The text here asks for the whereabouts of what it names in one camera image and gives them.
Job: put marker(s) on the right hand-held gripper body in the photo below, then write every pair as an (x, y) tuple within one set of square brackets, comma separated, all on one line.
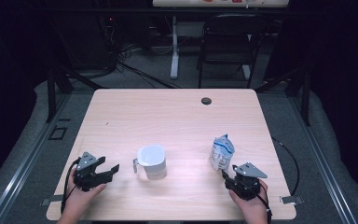
[(245, 185)]

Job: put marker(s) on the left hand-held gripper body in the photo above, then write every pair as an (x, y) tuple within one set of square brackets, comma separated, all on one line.
[(88, 179)]

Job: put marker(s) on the white and blue bag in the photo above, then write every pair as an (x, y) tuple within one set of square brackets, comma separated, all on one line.
[(222, 154)]

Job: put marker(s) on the clear jar with grey lid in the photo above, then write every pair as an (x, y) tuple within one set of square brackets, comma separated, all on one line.
[(151, 160)]

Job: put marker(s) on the person's left hand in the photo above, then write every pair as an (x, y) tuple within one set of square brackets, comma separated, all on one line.
[(79, 199)]

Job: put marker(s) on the person's right hand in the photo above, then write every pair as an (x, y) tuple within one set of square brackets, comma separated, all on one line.
[(254, 207)]

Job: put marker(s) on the dark round table grommet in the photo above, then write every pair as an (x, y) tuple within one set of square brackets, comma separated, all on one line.
[(206, 100)]

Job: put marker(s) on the black diagonal strut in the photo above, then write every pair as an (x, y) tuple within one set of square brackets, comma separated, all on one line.
[(276, 81), (82, 79)]

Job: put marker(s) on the white desk leg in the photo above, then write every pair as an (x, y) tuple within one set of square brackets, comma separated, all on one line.
[(174, 59), (246, 71)]

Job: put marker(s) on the dark equipment with red light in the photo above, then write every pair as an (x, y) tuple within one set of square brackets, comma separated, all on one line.
[(108, 40)]

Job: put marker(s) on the black folding chair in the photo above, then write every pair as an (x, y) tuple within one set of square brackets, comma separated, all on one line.
[(230, 46)]

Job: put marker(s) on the metal table bracket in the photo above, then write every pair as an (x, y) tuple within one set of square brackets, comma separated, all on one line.
[(291, 199), (51, 200)]

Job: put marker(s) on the aluminium floor rail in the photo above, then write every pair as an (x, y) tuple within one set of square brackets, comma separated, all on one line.
[(28, 161), (323, 161)]

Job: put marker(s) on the black frame post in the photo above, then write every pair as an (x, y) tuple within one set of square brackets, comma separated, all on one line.
[(51, 96)]

